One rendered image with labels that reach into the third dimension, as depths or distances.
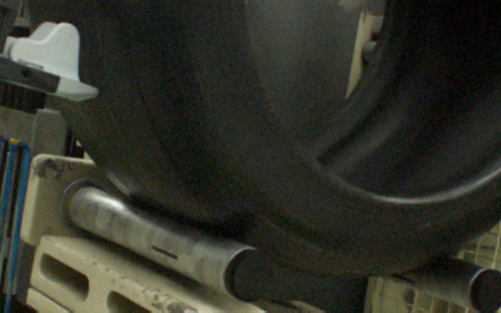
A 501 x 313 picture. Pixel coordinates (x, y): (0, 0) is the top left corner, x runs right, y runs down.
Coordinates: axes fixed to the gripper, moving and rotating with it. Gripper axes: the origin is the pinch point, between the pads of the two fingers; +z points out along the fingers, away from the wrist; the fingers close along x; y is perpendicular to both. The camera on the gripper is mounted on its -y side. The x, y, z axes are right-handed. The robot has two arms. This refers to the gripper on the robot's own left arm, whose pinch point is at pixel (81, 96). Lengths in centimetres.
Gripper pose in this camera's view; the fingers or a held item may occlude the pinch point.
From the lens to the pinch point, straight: 93.5
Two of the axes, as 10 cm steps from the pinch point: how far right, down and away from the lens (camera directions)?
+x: -5.3, -1.3, 8.4
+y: 2.7, -9.6, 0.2
